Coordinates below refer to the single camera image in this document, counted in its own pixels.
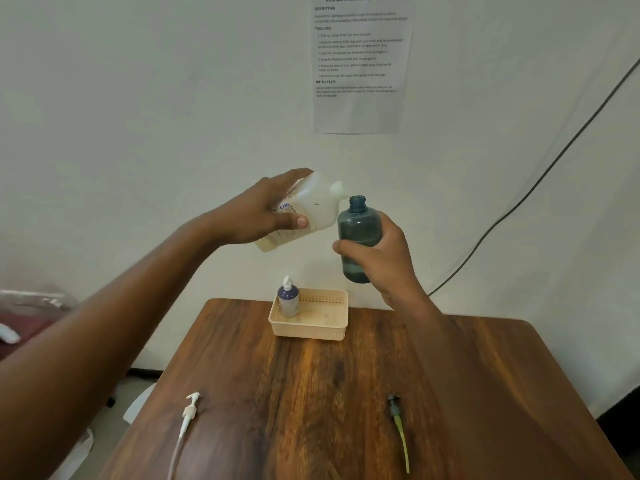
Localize person's left forearm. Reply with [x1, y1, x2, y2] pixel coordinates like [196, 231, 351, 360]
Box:
[0, 212, 226, 480]

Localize maroon sofa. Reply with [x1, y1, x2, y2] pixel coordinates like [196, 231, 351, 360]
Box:
[0, 309, 71, 361]

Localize white plastic bag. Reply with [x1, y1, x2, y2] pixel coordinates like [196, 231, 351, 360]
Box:
[49, 428, 95, 480]

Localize person's right hand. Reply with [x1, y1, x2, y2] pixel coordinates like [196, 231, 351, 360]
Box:
[332, 210, 437, 311]

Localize blue and white bottle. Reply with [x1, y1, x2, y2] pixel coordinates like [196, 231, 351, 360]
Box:
[277, 285, 301, 319]

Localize black wall cable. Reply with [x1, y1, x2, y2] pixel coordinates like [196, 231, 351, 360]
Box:
[428, 58, 640, 297]

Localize dark teal transparent bottle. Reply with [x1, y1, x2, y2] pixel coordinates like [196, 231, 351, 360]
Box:
[337, 195, 384, 284]

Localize printed paper sheet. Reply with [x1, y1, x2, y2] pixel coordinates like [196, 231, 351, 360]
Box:
[311, 0, 416, 135]

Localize white pump head long tube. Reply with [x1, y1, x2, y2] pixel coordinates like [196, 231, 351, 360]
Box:
[165, 392, 201, 480]

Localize person's left hand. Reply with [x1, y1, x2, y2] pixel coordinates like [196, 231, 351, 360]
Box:
[207, 167, 315, 247]

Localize dark pump head yellow tube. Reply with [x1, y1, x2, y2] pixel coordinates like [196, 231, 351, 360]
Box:
[387, 394, 411, 475]

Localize large white soap bottle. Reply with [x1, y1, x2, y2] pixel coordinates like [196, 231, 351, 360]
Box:
[255, 171, 350, 253]

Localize person's right forearm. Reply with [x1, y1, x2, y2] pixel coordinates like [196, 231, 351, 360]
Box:
[395, 297, 506, 480]

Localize beige plastic basket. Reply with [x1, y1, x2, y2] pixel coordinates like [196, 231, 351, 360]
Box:
[267, 288, 350, 342]

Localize white sheet on floor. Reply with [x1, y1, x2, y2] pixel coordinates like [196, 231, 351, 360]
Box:
[123, 383, 157, 425]

